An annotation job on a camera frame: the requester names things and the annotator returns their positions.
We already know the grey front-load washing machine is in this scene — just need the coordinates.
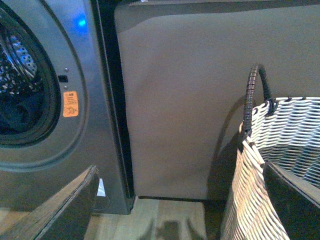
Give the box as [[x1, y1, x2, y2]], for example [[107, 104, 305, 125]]
[[0, 0, 135, 215]]

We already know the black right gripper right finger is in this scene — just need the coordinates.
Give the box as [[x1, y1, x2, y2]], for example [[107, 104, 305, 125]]
[[263, 162, 320, 240]]

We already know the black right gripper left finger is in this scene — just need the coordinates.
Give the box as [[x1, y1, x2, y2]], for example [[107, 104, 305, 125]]
[[0, 165, 100, 240]]

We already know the white woven laundry basket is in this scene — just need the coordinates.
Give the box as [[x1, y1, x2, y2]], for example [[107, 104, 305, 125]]
[[221, 97, 320, 240]]

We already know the dark wrapped basket handle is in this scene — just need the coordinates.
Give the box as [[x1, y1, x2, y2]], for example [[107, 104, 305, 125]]
[[241, 63, 277, 136]]

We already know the orange warning sticker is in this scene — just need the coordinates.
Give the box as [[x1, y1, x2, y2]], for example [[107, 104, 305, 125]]
[[63, 91, 79, 118]]

